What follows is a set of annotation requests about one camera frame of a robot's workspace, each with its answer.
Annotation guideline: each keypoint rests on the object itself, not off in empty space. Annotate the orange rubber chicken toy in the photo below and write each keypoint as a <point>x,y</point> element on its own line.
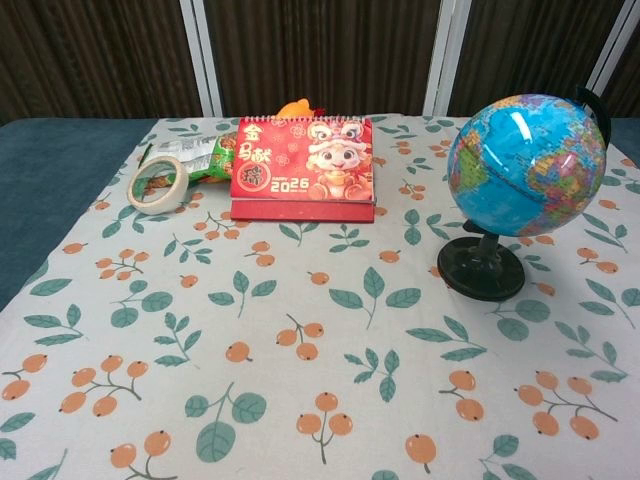
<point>295,110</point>

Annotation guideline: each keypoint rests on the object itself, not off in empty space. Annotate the white partition frame post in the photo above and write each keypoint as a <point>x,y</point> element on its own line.
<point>607,50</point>
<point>440,60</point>
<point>214,90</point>

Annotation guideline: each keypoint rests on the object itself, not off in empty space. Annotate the red 2026 desk calendar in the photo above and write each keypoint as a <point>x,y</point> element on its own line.
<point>280,170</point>

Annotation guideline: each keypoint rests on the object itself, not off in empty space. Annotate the green silver snack bag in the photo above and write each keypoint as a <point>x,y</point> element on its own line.
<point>200,150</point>

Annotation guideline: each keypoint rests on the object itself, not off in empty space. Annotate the beige masking tape roll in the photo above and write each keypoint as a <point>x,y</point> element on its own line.
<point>181,175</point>

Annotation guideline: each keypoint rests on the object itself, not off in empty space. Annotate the blue globe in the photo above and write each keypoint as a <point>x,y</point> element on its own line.
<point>510,190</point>

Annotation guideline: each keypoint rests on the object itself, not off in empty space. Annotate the floral print tablecloth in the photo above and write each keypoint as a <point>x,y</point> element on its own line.
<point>300,400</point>

